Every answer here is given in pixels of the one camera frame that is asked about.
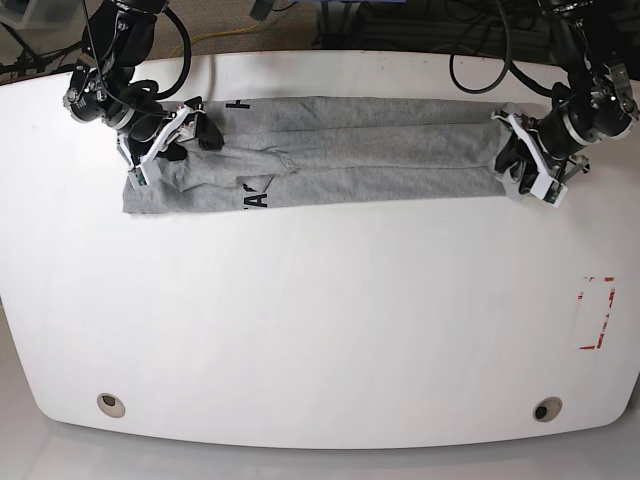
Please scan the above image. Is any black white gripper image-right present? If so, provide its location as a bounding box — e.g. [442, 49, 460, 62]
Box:
[493, 59, 639, 196]

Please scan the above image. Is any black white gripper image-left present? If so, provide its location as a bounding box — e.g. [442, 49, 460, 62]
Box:
[63, 54, 223, 171]

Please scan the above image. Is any grey T-shirt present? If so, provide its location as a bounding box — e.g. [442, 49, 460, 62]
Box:
[123, 97, 520, 215]

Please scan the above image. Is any red tape marking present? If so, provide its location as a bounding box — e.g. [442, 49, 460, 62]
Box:
[573, 276, 617, 351]

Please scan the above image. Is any right table grommet hole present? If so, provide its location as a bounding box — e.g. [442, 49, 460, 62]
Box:
[533, 397, 563, 423]

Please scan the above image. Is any table grommet hole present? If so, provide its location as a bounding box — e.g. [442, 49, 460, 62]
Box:
[533, 397, 563, 423]
[97, 393, 126, 419]

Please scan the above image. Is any left table grommet hole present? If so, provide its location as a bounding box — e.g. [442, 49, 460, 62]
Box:
[97, 393, 126, 419]

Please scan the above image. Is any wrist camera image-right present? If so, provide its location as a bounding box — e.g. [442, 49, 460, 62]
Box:
[530, 175, 568, 208]

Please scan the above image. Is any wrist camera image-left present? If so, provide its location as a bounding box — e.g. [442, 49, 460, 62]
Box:
[128, 161, 162, 190]

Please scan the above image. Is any black arm cable image-left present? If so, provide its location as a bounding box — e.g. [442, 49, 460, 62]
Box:
[134, 6, 192, 101]

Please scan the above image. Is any black arm cable image-right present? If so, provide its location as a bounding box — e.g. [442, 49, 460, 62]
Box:
[445, 1, 552, 99]

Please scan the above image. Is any yellow cable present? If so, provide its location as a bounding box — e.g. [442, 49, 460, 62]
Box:
[171, 17, 281, 59]

